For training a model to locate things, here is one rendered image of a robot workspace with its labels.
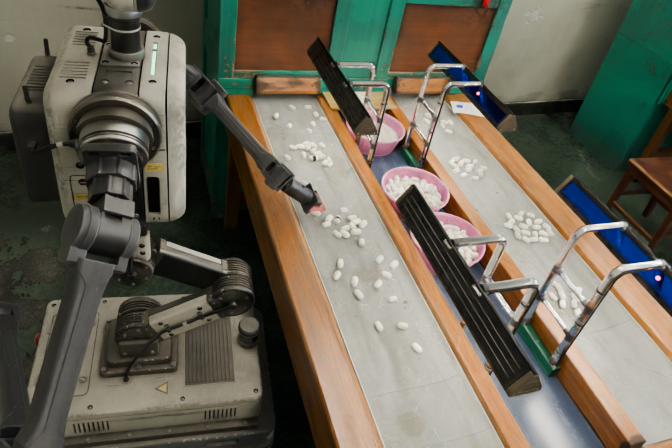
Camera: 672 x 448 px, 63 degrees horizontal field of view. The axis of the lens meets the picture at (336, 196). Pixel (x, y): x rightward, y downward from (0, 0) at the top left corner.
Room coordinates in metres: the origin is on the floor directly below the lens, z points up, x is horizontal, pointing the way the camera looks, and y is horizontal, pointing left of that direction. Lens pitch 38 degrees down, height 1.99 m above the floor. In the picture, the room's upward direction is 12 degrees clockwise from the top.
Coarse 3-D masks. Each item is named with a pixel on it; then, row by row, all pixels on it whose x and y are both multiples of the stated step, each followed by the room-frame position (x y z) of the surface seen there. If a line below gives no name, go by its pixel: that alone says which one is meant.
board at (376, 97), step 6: (324, 96) 2.30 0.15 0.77; (330, 96) 2.30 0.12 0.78; (372, 96) 2.39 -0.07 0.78; (378, 96) 2.40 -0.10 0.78; (330, 102) 2.25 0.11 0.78; (372, 102) 2.33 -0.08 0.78; (378, 102) 2.34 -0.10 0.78; (390, 102) 2.37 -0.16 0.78; (330, 108) 2.21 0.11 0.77; (336, 108) 2.21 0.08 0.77; (378, 108) 2.30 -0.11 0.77; (390, 108) 2.32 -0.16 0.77; (396, 108) 2.34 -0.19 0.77
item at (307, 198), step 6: (306, 186) 1.52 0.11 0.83; (306, 192) 1.46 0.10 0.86; (312, 192) 1.48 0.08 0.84; (294, 198) 1.44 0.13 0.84; (300, 198) 1.44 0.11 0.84; (306, 198) 1.45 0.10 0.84; (312, 198) 1.46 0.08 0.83; (306, 204) 1.45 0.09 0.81; (312, 204) 1.44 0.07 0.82; (306, 210) 1.43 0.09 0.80
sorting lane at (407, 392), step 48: (288, 144) 1.89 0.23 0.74; (336, 144) 1.97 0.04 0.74; (336, 192) 1.64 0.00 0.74; (336, 240) 1.38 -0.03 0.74; (384, 240) 1.43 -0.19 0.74; (336, 288) 1.17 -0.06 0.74; (384, 288) 1.21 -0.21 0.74; (384, 336) 1.03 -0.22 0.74; (432, 336) 1.06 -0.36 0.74; (384, 384) 0.87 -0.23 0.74; (432, 384) 0.90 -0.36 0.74; (384, 432) 0.74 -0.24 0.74; (432, 432) 0.76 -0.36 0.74; (480, 432) 0.79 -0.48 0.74
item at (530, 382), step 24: (408, 192) 1.25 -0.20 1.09; (408, 216) 1.18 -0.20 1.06; (432, 216) 1.14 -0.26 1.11; (432, 240) 1.08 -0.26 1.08; (432, 264) 1.02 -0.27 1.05; (456, 264) 0.99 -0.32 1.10; (456, 288) 0.94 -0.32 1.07; (480, 288) 0.91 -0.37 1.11; (480, 312) 0.86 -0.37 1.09; (480, 336) 0.82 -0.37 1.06; (504, 336) 0.79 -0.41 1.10; (504, 360) 0.75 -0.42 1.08; (528, 360) 0.74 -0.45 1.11; (504, 384) 0.71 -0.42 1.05; (528, 384) 0.70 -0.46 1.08
